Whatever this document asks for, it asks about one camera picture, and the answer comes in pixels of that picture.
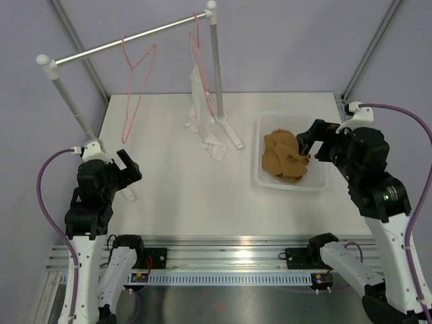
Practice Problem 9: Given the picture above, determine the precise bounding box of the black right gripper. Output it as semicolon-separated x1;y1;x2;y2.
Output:
296;118;358;182

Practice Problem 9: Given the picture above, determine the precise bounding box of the brown tank top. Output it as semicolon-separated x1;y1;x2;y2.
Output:
261;129;311;184

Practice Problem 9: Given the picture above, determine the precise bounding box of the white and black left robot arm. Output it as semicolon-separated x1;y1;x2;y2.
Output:
58;149;146;323

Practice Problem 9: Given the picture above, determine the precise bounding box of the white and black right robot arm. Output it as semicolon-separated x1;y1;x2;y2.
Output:
296;119;431;323

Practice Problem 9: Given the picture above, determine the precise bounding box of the white tank top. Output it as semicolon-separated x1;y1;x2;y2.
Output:
184;64;227;161

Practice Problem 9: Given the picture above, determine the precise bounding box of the clear plastic basket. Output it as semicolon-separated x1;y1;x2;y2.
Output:
253;111;328;192

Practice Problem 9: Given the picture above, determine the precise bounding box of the silver white clothes rack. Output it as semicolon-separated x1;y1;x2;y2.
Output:
35;0;245;203

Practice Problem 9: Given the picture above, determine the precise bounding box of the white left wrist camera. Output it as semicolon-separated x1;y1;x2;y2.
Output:
71;140;111;163

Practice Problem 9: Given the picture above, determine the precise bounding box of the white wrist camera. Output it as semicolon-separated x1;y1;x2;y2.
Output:
71;140;111;163
335;101;374;134

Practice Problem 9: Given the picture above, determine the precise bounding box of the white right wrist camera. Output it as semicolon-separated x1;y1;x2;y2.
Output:
335;101;374;134

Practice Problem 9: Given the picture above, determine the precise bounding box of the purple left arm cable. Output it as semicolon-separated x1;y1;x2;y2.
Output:
36;147;80;324

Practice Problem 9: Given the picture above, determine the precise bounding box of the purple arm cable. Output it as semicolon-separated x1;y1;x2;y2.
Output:
36;147;80;324
358;103;432;324

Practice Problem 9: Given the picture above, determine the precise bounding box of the white slotted cable duct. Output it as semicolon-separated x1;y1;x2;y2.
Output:
124;271;312;286

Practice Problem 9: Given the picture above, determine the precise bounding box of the aluminium mounting rail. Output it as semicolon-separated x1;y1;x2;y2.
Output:
45;235;382;272

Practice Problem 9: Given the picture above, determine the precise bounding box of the pink wire hanger with white top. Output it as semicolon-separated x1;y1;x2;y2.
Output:
189;12;215;117

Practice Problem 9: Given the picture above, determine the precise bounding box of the purple floor cable loop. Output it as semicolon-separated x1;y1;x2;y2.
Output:
128;286;144;324

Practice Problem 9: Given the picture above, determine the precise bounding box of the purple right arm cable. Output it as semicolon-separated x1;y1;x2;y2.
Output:
358;103;432;324

